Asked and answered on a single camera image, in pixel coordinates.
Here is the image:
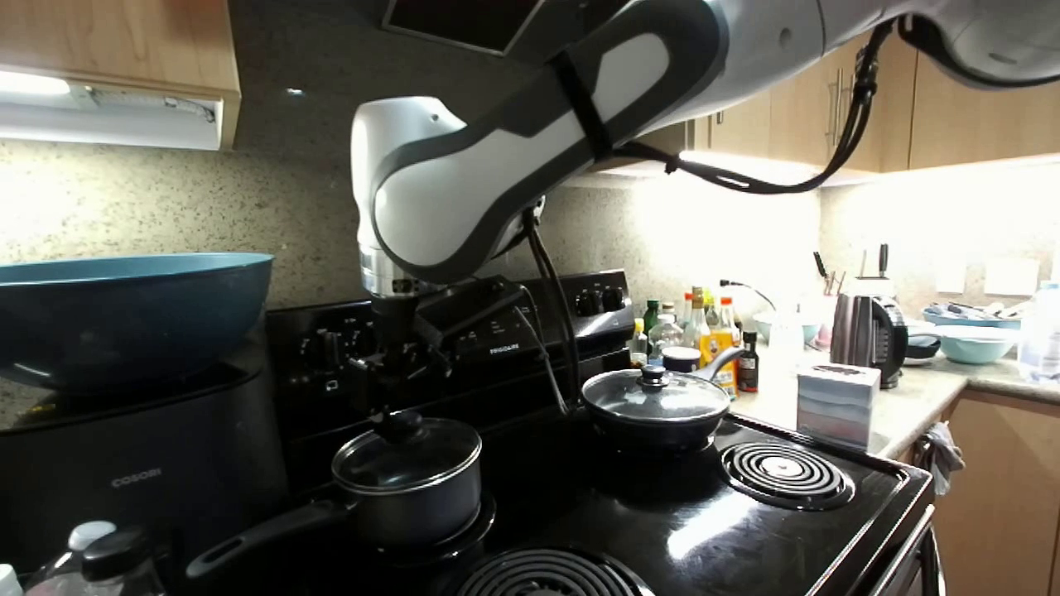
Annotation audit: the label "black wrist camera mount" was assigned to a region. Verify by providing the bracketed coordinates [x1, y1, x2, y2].
[409, 276, 526, 350]

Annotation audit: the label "clear glass bottle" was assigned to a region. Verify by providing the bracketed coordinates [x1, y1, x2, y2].
[653, 301, 689, 355]

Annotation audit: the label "large blue wok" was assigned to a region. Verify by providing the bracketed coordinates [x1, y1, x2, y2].
[0, 253, 278, 401]

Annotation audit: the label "glass pot lid black knob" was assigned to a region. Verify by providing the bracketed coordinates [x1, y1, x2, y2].
[326, 411, 485, 501]

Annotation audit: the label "black microwave oven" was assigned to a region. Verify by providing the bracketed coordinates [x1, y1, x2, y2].
[0, 350, 290, 577]

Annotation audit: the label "light blue bowl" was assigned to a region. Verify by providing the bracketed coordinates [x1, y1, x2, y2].
[937, 328, 1012, 369]

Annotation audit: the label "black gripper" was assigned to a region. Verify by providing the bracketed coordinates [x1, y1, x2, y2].
[340, 292, 436, 438]

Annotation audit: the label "wooden wall cabinet with light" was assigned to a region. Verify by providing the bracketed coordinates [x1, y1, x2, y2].
[0, 0, 240, 156]

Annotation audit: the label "small black dish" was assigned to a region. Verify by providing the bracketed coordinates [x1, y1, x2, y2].
[905, 328, 944, 369]

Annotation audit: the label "clear bottle white cap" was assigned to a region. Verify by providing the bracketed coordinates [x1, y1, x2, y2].
[22, 521, 119, 596]

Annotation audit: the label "wooden base cabinet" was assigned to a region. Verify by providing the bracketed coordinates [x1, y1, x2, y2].
[930, 383, 1060, 596]

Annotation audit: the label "clear water bottle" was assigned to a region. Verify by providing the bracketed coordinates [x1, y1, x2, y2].
[1012, 278, 1060, 383]

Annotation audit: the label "stack of plates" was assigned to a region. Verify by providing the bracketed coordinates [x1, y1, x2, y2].
[920, 301, 1023, 333]

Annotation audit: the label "wooden wall cabinets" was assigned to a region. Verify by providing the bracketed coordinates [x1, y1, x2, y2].
[650, 36, 1060, 177]

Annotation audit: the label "dark sauce bottle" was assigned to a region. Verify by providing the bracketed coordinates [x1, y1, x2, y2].
[733, 323, 760, 398]

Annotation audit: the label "white tissue box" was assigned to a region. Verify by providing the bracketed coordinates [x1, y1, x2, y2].
[791, 362, 883, 456]

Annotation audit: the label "coil burner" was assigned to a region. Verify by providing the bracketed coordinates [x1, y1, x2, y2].
[457, 545, 654, 596]
[715, 440, 856, 512]

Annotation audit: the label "black electric stove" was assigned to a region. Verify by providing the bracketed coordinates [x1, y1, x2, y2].
[260, 268, 939, 596]

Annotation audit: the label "glass pan lid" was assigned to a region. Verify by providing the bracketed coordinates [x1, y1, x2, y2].
[579, 362, 736, 428]

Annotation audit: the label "hanging kitchen towel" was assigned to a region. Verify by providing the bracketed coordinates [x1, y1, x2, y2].
[920, 422, 966, 501]

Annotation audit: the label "black pot with long handle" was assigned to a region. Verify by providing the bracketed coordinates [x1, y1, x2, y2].
[183, 440, 491, 586]

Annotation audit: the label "yellow oil bottle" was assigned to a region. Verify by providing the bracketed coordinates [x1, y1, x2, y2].
[697, 294, 740, 391]

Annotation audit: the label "steel electric kettle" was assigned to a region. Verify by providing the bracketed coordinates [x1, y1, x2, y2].
[829, 287, 912, 391]

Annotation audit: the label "clear bottle black cap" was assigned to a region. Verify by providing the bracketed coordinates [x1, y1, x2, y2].
[71, 526, 167, 596]

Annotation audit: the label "black range hood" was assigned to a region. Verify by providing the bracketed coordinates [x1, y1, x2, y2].
[226, 0, 631, 109]

